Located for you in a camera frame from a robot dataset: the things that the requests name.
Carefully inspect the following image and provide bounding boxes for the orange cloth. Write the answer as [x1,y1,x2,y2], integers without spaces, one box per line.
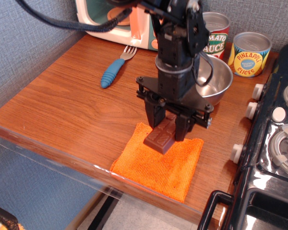
[110,123,204,203]

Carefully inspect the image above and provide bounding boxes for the blue handled fork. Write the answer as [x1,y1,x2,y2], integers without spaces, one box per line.
[100,46,137,89]

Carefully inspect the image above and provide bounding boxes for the pineapple slices can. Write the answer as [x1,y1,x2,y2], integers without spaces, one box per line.
[228,32,272,78]

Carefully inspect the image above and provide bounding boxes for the black braided cable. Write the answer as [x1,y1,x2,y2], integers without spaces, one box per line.
[15,0,133,33]

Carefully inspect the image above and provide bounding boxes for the black toy stove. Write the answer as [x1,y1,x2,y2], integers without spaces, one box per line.
[198,44,288,230]

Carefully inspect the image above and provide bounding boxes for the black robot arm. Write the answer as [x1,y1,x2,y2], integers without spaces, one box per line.
[136,0,214,141]

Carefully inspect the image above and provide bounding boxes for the toy microwave oven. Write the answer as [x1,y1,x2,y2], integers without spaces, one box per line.
[75,0,158,51]

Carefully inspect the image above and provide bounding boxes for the brown chocolate bar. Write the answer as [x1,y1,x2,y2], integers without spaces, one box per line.
[144,114,176,154]

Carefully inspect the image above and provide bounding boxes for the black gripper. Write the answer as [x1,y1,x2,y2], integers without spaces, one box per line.
[136,57,214,141]

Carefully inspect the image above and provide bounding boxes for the tomato sauce can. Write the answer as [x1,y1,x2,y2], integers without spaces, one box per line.
[203,11,230,59]

